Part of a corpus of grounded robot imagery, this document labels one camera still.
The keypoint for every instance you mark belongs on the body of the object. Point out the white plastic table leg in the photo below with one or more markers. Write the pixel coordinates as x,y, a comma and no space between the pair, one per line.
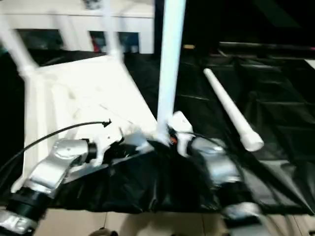
171,61
112,32
231,105
19,49

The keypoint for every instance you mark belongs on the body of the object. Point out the white plastic table top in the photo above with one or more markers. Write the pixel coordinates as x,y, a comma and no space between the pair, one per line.
86,86

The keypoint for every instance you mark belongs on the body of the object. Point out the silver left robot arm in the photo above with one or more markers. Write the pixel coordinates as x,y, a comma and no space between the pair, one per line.
56,159

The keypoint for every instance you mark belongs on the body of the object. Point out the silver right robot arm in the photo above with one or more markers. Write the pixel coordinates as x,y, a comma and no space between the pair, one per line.
219,162

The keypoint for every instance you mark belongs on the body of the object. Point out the black work mat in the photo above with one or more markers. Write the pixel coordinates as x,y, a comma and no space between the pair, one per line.
147,182

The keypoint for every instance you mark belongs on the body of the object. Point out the dark robot body part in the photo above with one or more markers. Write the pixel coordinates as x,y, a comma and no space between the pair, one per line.
104,232

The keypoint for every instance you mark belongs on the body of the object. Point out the red bottle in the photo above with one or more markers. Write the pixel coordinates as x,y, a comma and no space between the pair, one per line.
94,44

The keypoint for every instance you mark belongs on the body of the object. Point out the long black metal bar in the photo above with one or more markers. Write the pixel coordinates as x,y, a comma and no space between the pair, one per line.
265,46

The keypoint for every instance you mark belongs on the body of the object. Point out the white cabinet with glass doors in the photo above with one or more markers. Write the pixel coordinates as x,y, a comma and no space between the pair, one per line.
37,22

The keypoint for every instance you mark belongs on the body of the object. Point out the white flat sheet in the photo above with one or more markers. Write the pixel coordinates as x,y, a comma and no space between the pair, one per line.
310,62

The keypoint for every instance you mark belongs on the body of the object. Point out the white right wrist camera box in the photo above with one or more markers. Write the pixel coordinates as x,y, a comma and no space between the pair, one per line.
182,123

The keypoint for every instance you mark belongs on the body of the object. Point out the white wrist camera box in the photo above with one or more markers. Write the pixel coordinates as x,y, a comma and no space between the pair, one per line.
182,123
108,140

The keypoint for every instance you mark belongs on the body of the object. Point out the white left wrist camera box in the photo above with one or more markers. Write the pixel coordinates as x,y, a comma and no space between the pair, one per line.
108,140

